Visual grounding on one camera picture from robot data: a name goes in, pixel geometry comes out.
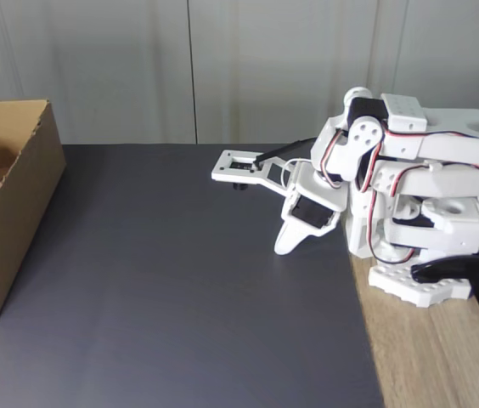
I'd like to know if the brown cardboard box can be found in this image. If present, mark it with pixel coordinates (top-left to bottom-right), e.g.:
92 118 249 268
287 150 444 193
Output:
0 100 68 326

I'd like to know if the dark grey table mat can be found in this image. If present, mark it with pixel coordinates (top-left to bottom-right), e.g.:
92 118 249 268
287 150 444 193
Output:
0 144 383 408

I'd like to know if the black camera cable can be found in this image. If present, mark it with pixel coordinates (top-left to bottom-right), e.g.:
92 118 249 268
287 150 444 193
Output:
251 138 317 167

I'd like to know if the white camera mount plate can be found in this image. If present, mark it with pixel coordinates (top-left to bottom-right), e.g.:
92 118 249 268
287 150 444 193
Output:
211 149 298 199

